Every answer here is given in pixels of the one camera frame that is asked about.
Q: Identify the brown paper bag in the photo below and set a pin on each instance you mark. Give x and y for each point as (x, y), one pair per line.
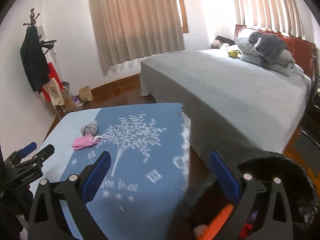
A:
(85, 94)

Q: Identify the striped basket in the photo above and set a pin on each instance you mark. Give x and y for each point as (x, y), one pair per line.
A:
(65, 90)

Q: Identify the grey crumpled sock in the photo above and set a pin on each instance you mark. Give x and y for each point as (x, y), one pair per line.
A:
(90, 128)

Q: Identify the yellow plush toy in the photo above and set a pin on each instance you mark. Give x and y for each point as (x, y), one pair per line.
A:
(235, 53)

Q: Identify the wooden coat rack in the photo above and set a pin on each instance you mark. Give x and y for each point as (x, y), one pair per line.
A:
(33, 18)

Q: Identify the beige right curtain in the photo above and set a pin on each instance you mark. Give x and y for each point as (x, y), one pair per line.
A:
(282, 16)

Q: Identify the beige left curtain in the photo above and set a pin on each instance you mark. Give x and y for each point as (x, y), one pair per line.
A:
(126, 30)

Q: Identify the beige curtain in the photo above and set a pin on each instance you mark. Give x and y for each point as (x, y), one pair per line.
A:
(126, 30)
(282, 16)

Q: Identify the black round trash bin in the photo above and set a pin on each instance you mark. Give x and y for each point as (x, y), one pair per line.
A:
(204, 201)

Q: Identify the dark floor mat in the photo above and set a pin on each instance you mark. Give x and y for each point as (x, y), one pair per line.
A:
(308, 151)

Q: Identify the red wooden headboard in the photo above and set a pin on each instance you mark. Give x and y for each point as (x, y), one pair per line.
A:
(303, 52)

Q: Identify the grey bed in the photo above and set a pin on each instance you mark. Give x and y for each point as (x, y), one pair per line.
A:
(234, 106)

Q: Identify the red bag in bin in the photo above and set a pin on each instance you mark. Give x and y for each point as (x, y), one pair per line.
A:
(244, 233)

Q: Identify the beige tote bag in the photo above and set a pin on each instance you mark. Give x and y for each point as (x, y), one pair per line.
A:
(53, 90)

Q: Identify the cardboard box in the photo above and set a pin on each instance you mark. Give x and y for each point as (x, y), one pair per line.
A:
(69, 106)

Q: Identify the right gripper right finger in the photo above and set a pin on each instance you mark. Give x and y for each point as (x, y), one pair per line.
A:
(264, 204)

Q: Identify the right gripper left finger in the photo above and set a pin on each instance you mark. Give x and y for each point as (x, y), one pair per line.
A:
(47, 220)

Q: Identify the red hanging garment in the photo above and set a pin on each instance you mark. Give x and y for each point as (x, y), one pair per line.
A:
(52, 74)

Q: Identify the orange foam net sleeve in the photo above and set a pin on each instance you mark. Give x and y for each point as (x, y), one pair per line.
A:
(208, 232)

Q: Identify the pink face mask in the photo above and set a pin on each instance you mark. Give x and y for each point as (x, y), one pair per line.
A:
(84, 142)

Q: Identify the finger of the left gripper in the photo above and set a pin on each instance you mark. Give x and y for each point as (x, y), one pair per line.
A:
(40, 154)
(24, 152)

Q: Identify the dark grey hoodie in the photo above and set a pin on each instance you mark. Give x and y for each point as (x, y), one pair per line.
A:
(267, 46)

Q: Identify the blue tree pattern tablecloth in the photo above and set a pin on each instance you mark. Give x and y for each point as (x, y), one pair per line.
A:
(149, 173)

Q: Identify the dark bag on bed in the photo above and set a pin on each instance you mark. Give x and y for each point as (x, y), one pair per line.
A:
(219, 41)

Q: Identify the black hanging coat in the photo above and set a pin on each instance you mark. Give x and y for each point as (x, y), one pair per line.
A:
(34, 61)

